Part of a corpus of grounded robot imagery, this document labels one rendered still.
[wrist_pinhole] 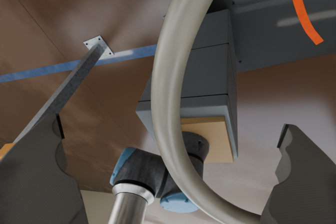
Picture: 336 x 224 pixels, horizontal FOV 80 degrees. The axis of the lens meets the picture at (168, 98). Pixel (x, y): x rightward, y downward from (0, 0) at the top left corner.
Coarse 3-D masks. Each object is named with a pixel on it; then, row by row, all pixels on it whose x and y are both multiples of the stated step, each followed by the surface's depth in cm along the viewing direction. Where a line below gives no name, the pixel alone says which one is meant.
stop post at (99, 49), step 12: (96, 36) 168; (96, 48) 169; (108, 48) 175; (84, 60) 157; (96, 60) 167; (72, 72) 150; (84, 72) 154; (72, 84) 143; (60, 96) 133; (48, 108) 125; (60, 108) 132; (36, 120) 118; (24, 132) 114; (12, 144) 105; (0, 156) 103
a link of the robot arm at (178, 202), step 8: (192, 160) 78; (200, 168) 79; (168, 176) 72; (200, 176) 77; (168, 184) 71; (176, 184) 71; (160, 192) 72; (168, 192) 71; (176, 192) 70; (160, 200) 72; (168, 200) 69; (176, 200) 68; (184, 200) 68; (168, 208) 75; (176, 208) 74; (184, 208) 73; (192, 208) 72
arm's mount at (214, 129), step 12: (180, 120) 85; (192, 120) 82; (204, 120) 80; (216, 120) 78; (204, 132) 84; (216, 132) 82; (216, 144) 88; (228, 144) 87; (216, 156) 95; (228, 156) 93
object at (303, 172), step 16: (288, 128) 11; (288, 144) 10; (304, 144) 10; (288, 160) 9; (304, 160) 9; (320, 160) 9; (288, 176) 8; (304, 176) 8; (320, 176) 8; (272, 192) 7; (288, 192) 7; (304, 192) 7; (320, 192) 7; (272, 208) 7; (288, 208) 7; (304, 208) 7; (320, 208) 7
